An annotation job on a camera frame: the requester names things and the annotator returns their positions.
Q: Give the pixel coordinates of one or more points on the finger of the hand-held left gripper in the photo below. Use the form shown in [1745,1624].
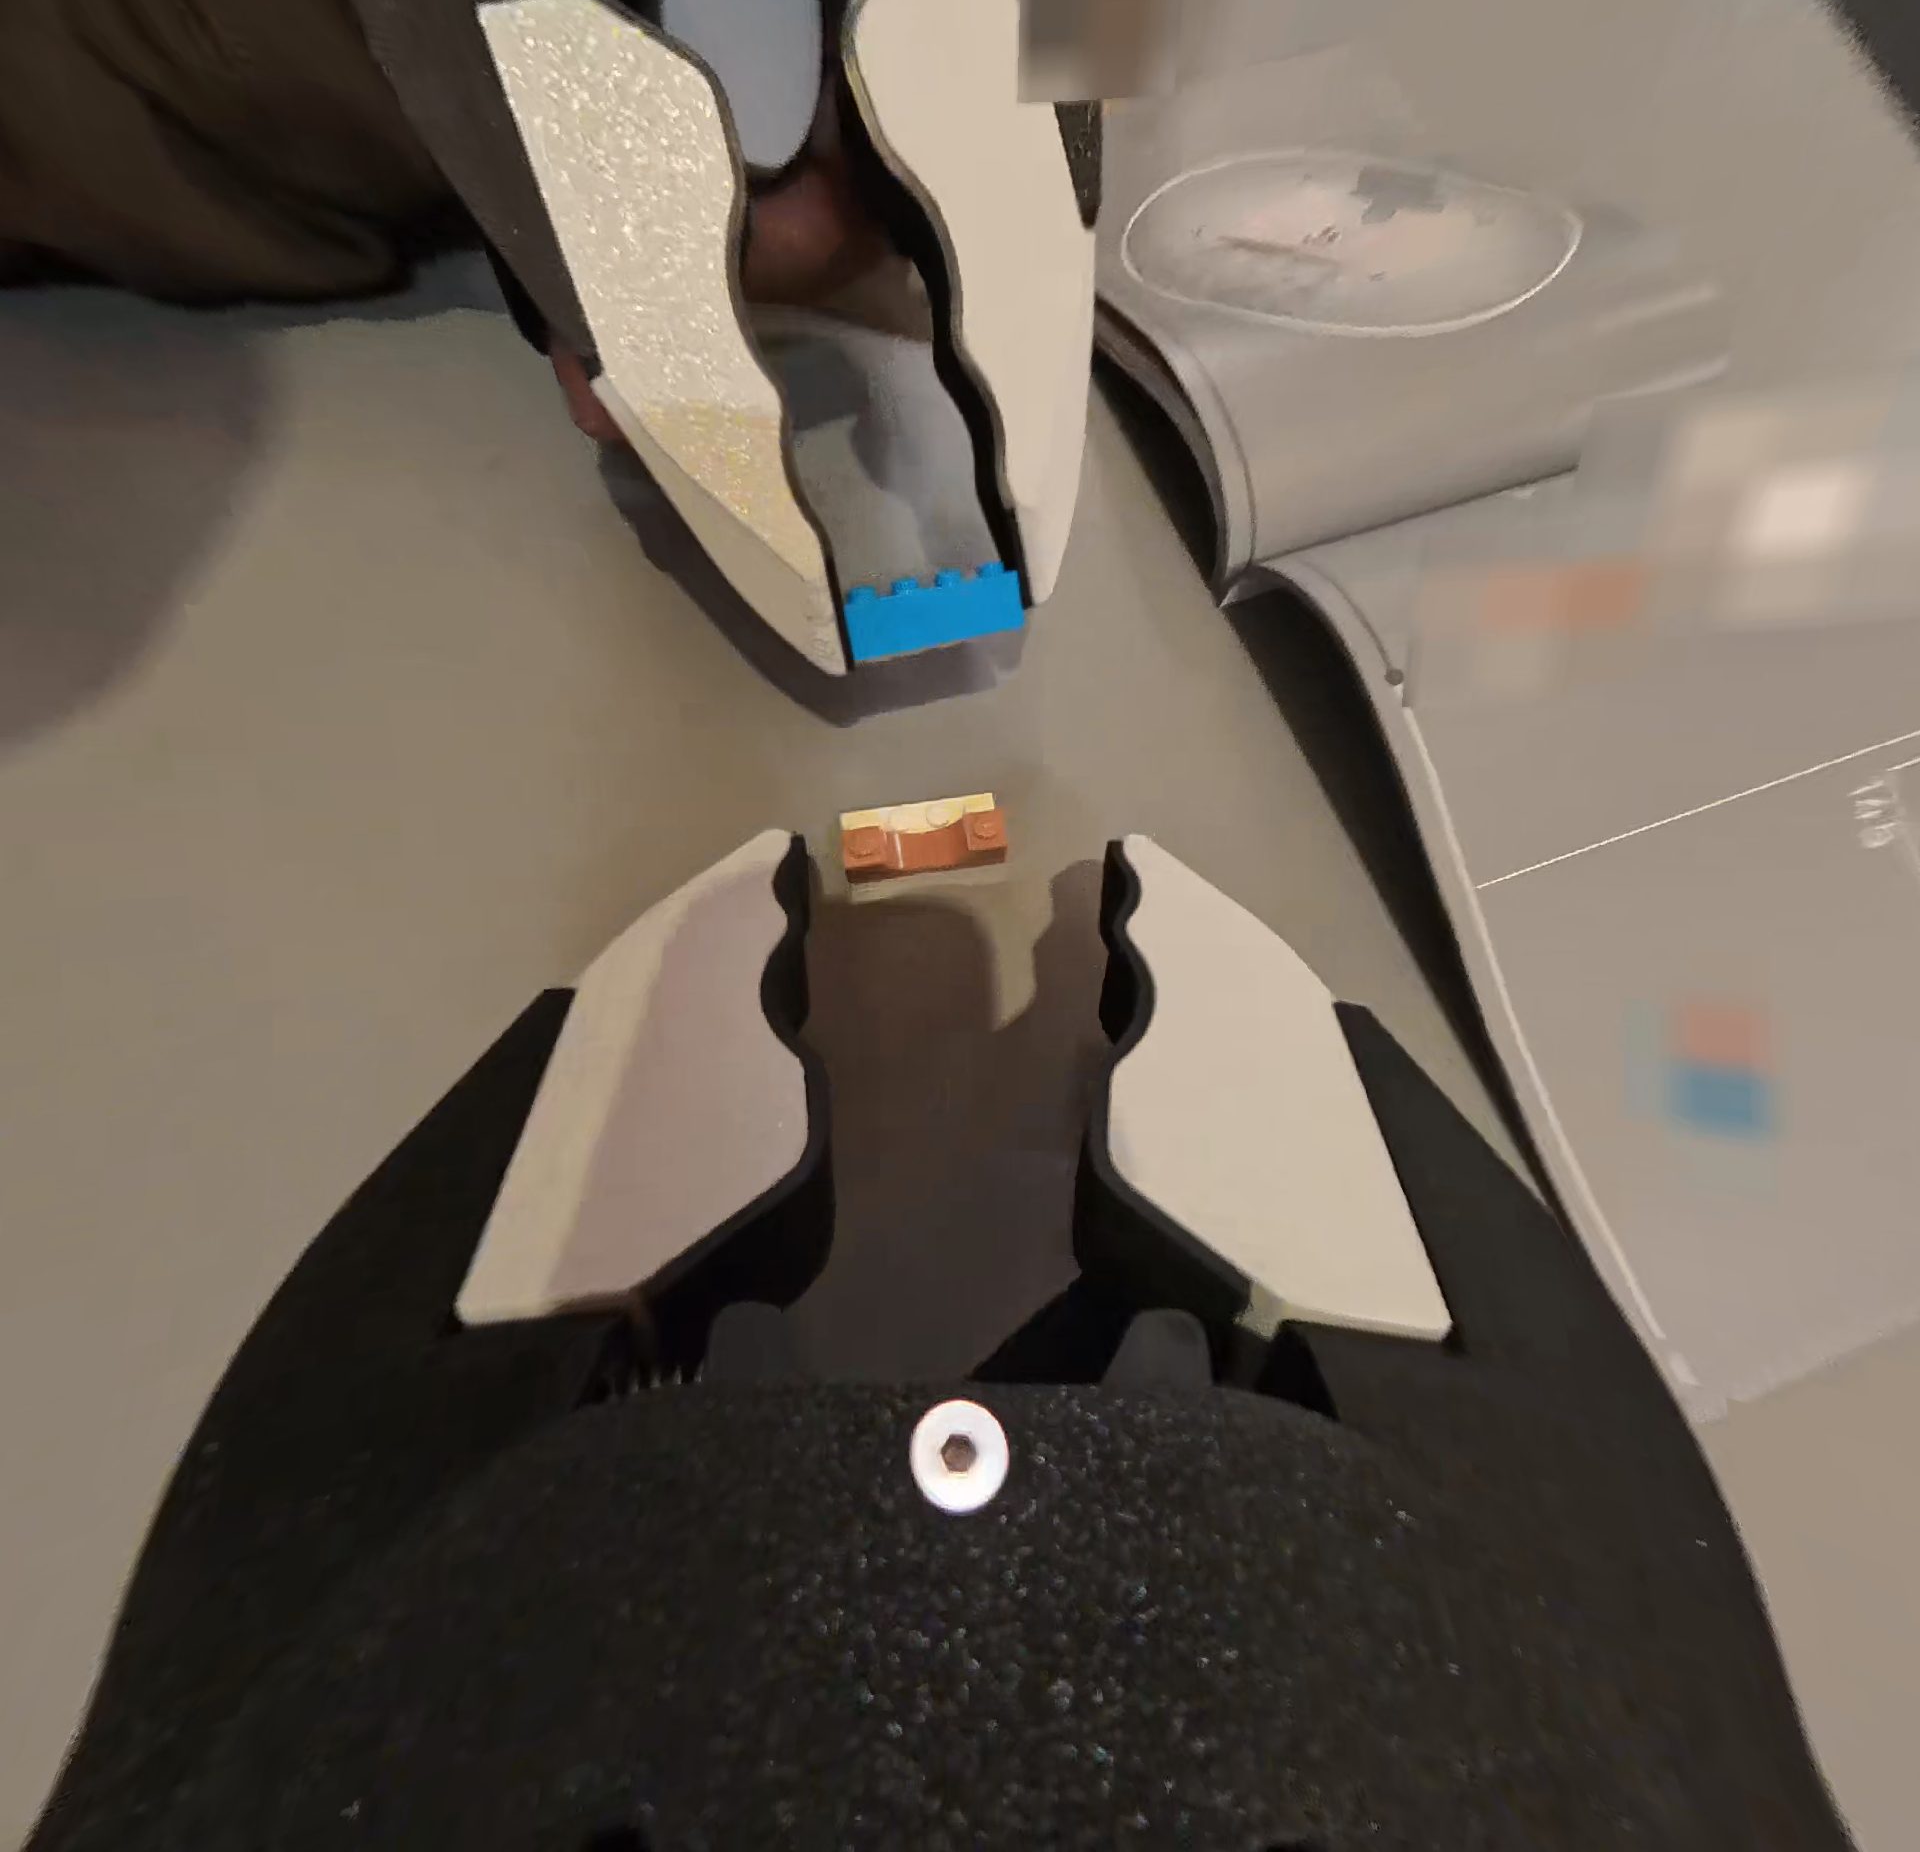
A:
[645,233]
[1004,156]

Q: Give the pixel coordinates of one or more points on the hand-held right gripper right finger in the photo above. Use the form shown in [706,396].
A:
[1261,1133]

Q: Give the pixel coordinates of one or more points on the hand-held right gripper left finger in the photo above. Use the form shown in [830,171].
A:
[661,1117]

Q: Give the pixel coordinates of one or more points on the small white brick plate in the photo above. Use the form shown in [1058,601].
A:
[914,807]

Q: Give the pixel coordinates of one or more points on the blue brick plate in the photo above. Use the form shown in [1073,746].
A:
[930,623]

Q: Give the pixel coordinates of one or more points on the grey desk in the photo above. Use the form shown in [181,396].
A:
[301,682]

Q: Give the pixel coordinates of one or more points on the person's left hand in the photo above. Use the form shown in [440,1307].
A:
[810,240]

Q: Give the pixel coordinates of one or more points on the grey instruction booklet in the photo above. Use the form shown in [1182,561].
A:
[1321,382]

